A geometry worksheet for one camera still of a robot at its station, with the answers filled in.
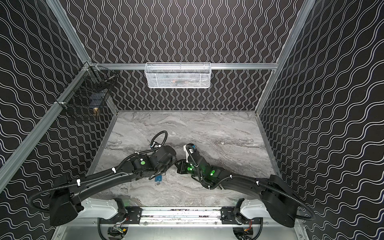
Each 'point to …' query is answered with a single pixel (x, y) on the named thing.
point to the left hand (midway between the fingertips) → (182, 159)
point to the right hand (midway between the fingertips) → (174, 163)
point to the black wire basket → (88, 94)
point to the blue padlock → (158, 178)
